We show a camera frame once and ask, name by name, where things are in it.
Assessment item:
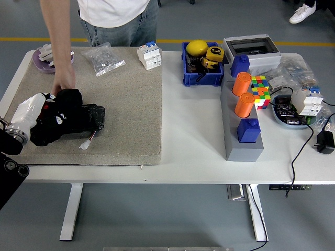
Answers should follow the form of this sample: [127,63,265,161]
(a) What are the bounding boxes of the person's right hand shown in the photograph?
[51,66,76,96]

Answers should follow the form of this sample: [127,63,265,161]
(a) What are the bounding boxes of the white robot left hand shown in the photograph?
[10,93,68,129]

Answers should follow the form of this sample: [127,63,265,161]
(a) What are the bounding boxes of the black rag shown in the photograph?
[29,88,84,147]

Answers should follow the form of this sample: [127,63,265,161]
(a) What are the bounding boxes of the black glossy panel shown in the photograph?
[62,104,106,134]

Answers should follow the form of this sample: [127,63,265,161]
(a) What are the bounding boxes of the grey box under desk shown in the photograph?
[226,184,248,201]

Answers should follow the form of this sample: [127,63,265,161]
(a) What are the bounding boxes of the black desk control panel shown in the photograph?
[269,184,312,191]

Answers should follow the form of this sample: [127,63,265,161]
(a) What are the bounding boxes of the purple tray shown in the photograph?
[32,47,75,74]

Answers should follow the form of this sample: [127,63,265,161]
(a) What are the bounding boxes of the clear bag of screws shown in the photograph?
[80,41,126,77]

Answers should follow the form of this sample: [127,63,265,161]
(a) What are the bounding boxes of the grey-brown mat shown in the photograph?
[4,46,163,166]

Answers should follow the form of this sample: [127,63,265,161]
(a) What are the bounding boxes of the person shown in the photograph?
[39,0,160,97]

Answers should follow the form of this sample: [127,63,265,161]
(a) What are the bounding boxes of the white table leg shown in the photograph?
[59,182,84,241]
[245,184,269,242]

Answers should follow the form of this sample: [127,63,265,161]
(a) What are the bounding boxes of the dark small tool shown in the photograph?
[186,53,204,75]

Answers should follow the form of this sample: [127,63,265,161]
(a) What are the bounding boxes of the yellow dome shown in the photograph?
[185,39,209,57]

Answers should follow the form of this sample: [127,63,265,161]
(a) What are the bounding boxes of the blue plastic bin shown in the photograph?
[181,41,225,87]

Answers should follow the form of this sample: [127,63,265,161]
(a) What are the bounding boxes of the yellow tape measure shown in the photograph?
[200,46,225,70]

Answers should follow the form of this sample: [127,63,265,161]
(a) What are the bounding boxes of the blue square block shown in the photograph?
[236,118,261,143]
[230,54,250,78]

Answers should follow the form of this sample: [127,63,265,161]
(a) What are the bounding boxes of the orange cylinder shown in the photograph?
[234,92,255,118]
[232,72,252,97]

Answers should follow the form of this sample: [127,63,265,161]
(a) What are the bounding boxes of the grey block holder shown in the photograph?
[219,64,264,162]

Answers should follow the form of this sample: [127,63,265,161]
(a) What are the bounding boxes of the colourful puzzle cube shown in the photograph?
[250,75,271,110]

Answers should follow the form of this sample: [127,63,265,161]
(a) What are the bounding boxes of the dark electronic parts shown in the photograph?
[273,96,308,124]

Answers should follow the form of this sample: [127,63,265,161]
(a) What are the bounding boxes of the light blue dish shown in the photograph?
[270,94,317,130]

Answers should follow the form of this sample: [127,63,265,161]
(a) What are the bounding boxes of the large clear bag of parts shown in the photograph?
[265,55,315,92]

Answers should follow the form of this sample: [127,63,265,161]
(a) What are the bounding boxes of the white shoe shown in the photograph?
[288,1,317,24]

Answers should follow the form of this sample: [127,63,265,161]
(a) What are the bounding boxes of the small clear plastic bag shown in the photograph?
[311,100,335,131]

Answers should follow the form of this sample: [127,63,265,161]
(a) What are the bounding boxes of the black power adapter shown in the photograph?
[313,112,335,154]

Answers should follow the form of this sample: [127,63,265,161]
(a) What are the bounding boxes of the white wire connector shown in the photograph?
[79,130,97,151]

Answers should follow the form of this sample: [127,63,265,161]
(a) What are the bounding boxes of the white circuit breaker blue switch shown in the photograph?
[136,41,163,71]
[290,86,324,116]

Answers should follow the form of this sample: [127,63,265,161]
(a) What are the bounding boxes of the grey electrical enclosure box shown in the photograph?
[222,34,282,74]

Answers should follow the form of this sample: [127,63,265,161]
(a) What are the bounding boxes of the black cable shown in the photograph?
[269,87,314,199]
[245,184,268,251]

